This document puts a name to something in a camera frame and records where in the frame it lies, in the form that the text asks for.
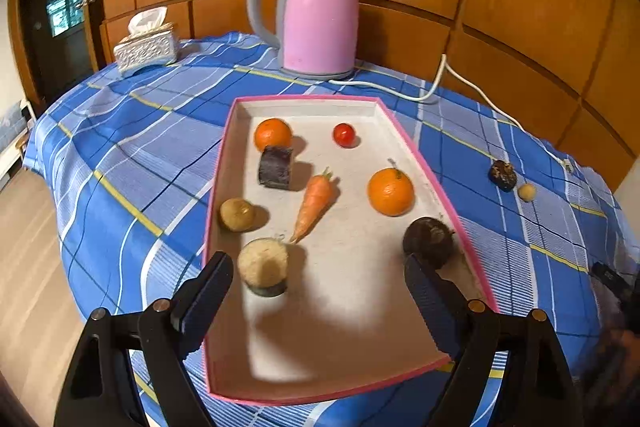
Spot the white low furniture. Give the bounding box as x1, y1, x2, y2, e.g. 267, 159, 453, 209
0, 99, 36, 190

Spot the silver tissue box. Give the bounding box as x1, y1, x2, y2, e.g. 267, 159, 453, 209
113, 7, 180, 75

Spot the yellow-brown round fruit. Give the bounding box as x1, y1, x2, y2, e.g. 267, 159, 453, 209
220, 198, 257, 232

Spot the pink electric kettle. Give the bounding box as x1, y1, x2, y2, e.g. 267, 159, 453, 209
246, 0, 364, 82

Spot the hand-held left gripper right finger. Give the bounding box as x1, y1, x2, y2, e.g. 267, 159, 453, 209
404, 253, 583, 427

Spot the white power cable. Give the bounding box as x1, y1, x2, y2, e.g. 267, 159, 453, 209
330, 54, 576, 172

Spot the pink-rimmed white tray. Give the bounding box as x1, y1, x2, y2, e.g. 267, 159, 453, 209
204, 94, 501, 406

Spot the small orange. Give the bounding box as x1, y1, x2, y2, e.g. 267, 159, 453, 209
254, 118, 293, 152

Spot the dark round fruit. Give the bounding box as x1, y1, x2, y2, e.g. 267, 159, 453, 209
403, 217, 456, 269

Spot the large orange with stem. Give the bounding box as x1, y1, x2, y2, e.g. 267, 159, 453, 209
367, 159, 416, 217

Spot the orange carrot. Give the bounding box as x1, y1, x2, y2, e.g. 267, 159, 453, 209
289, 167, 335, 244

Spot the dark lumpy fruit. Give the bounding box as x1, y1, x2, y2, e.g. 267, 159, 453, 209
489, 159, 518, 192

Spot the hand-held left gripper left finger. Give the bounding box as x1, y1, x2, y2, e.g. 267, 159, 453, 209
54, 251, 235, 427

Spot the blue plaid tablecloth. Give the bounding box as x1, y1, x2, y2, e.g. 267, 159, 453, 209
30, 32, 636, 427

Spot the dark door with window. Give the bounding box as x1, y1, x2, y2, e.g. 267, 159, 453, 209
20, 0, 103, 105

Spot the red tomato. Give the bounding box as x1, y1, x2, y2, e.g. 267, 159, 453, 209
333, 123, 358, 148

